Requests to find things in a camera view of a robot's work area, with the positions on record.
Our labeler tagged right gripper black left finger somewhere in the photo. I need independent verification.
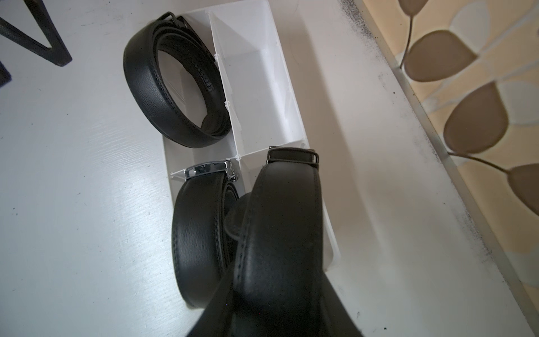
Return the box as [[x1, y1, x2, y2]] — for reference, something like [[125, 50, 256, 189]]
[[188, 269, 234, 337]]

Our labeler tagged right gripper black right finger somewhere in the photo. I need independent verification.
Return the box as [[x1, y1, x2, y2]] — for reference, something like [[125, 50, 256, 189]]
[[321, 274, 363, 337]]

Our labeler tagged white divided storage box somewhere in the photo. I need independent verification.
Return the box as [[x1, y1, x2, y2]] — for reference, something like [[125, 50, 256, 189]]
[[161, 0, 341, 275]]

